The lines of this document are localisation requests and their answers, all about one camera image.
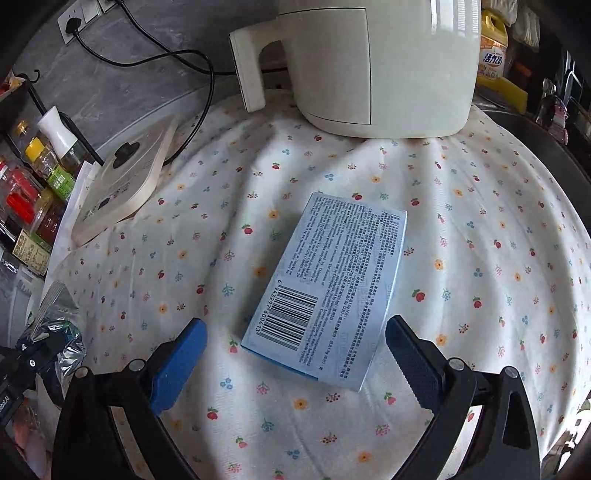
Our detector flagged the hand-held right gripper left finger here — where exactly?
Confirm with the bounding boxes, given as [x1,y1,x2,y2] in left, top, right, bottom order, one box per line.
[51,318,208,480]

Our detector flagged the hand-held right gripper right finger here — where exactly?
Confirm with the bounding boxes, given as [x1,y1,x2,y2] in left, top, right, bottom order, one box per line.
[385,315,541,480]

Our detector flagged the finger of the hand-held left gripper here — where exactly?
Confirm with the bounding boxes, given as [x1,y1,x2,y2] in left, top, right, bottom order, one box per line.
[0,332,66,385]

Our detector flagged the silver wrapper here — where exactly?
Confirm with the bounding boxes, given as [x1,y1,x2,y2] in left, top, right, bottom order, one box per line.
[28,281,88,402]

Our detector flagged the light blue cardboard box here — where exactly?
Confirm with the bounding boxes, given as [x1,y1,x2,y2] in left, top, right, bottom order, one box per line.
[240,191,409,393]

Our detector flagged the floral white tablecloth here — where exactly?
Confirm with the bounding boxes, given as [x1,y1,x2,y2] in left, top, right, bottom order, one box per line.
[44,92,591,480]

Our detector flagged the white kitchen scale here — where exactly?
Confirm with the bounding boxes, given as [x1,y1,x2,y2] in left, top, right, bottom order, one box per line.
[71,117,179,248]

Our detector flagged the yellow-capped green label bottle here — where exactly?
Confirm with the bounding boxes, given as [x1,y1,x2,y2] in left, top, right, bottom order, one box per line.
[24,137,77,200]

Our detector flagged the black metal rack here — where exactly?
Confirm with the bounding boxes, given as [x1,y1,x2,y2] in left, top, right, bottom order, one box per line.
[0,69,105,167]

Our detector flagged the small pink-labelled bottle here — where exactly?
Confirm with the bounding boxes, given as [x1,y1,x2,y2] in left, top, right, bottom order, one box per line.
[536,78,570,141]

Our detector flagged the cream air fryer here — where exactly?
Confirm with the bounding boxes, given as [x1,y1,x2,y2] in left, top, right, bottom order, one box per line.
[228,0,482,139]

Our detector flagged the metal dish rack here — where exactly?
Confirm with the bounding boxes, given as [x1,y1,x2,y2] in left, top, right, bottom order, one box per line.
[554,46,591,162]

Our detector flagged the yellow detergent bottle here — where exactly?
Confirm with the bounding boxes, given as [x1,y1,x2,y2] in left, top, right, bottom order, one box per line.
[475,9,528,116]

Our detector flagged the hanging plastic bags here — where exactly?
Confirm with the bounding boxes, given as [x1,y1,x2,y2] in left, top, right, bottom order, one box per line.
[505,0,542,48]

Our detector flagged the black power cable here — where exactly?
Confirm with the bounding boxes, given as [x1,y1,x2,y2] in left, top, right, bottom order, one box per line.
[113,0,296,77]
[65,16,217,166]

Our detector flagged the white wall socket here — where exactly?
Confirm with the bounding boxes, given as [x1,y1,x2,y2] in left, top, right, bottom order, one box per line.
[57,0,118,45]

